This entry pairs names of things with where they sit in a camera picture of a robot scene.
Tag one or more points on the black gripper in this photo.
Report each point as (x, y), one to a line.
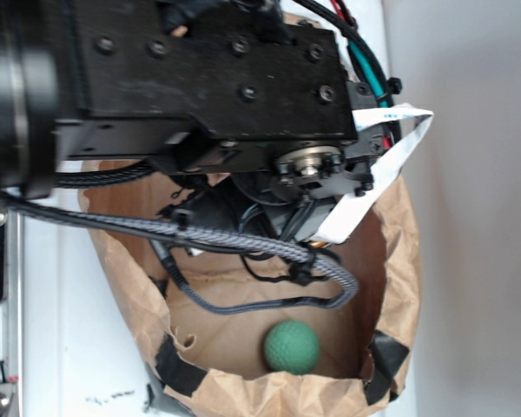
(272, 160)

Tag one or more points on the aluminium frame rail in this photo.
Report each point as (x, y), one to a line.
(11, 321)

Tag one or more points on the green dimpled foam ball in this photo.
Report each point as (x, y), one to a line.
(293, 347)

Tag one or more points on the brown paper bag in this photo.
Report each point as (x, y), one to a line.
(213, 364)

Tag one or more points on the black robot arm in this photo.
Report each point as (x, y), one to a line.
(85, 85)

